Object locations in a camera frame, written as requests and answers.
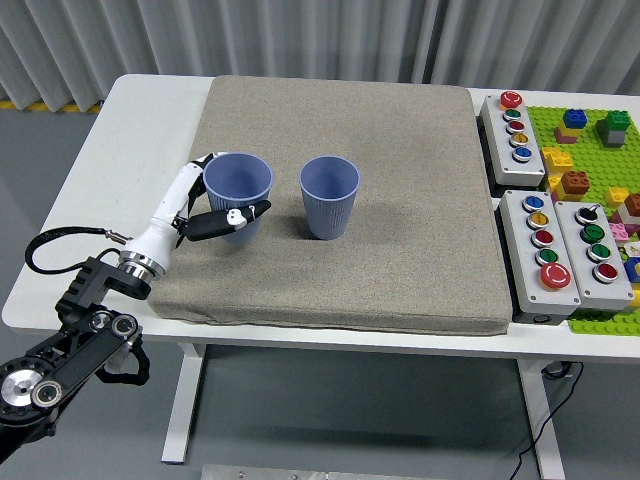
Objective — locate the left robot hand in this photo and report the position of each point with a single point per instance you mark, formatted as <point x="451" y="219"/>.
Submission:
<point x="170" y="205"/>

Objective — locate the blue ribbed plastic cup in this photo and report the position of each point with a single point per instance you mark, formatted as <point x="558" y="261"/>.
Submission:
<point x="235" y="175"/>
<point x="327" y="215"/>

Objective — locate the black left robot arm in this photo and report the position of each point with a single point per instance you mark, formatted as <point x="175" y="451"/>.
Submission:
<point x="75" y="360"/>

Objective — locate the yellow black floor tape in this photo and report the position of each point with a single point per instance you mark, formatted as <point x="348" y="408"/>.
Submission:
<point x="35" y="106"/>

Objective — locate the white table leg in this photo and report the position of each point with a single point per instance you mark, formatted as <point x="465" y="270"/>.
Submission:
<point x="182" y="400"/>
<point x="542" y="425"/>

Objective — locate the grey-brown cushion mat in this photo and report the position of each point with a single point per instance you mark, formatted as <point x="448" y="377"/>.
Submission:
<point x="375" y="150"/>

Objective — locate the grey pleated curtain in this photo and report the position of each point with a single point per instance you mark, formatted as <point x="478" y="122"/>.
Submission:
<point x="300" y="35"/>

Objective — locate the black box base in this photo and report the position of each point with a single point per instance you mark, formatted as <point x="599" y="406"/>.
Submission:
<point x="487" y="160"/>
<point x="540" y="318"/>

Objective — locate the grey five-button control box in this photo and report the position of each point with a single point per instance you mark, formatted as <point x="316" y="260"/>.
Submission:
<point x="500" y="145"/>
<point x="520" y="250"/>

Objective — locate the small yellow toy block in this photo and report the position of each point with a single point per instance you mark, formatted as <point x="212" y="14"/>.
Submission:
<point x="616" y="196"/>
<point x="553" y="183"/>

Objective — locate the large yellow toy block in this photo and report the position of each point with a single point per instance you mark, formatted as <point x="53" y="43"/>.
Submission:
<point x="556" y="159"/>

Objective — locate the blue yellow purple block stack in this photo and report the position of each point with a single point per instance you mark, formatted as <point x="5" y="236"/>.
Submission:
<point x="574" y="120"/>

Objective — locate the green toy baseplate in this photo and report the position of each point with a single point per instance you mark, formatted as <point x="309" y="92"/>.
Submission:
<point x="590" y="145"/>

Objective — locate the pink toy block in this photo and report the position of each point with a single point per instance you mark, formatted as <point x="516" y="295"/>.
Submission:
<point x="618" y="232"/>

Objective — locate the green grey block stack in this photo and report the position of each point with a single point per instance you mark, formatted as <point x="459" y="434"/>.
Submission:
<point x="615" y="122"/>

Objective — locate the brown pink block stack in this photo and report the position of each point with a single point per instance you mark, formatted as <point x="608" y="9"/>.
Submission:
<point x="632" y="205"/>

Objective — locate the grey box with selector switch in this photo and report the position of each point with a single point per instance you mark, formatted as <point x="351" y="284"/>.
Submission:
<point x="575" y="250"/>

